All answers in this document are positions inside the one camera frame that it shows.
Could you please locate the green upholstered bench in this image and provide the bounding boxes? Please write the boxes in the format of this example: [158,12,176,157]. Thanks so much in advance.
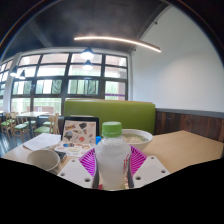
[63,98,157,136]

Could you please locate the wooden dining table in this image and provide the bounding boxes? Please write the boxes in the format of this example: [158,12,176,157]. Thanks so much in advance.
[15,111,50,138]

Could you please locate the white paper sheet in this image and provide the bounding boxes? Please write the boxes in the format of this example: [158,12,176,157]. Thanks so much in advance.
[22,133,62,152]

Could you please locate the large black-framed window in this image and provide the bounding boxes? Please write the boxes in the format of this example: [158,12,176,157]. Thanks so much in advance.
[0,52,129,116]

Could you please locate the group of black pendant lamps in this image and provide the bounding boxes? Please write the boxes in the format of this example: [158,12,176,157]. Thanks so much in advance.
[9,46,96,80]

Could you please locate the colourful sticker sheet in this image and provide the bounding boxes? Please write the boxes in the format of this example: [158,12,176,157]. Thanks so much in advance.
[53,141,93,158]

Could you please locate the white bowl of soup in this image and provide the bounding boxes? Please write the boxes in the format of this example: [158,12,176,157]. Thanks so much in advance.
[121,128,154,152]

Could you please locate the green-capped clear drink bottle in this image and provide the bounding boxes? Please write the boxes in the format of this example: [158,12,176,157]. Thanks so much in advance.
[94,121,132,191]

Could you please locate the beige round cup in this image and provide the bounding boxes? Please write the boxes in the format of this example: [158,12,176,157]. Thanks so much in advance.
[26,148,61,175]

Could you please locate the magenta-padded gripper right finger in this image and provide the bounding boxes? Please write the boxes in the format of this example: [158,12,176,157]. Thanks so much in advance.
[126,144,171,190]

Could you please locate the group of green-seated wooden chairs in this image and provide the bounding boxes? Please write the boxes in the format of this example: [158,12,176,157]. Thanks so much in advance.
[0,112,61,143]

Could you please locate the long curved ceiling light strip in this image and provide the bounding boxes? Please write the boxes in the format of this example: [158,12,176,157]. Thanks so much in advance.
[73,35,162,54]

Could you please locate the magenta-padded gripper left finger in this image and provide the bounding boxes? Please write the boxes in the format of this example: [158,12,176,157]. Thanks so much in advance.
[56,146,100,190]

